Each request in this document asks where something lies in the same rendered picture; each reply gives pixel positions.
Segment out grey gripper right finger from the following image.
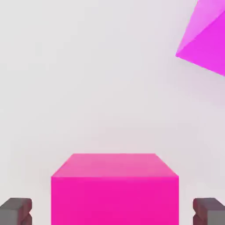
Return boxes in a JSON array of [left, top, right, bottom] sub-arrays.
[[192, 197, 225, 225]]

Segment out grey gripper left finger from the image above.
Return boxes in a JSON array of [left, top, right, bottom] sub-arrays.
[[0, 197, 33, 225]]

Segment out small pink cube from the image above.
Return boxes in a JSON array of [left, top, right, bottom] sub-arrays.
[[51, 153, 179, 225]]

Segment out small magenta cube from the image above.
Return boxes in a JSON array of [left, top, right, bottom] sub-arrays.
[[175, 0, 225, 77]]

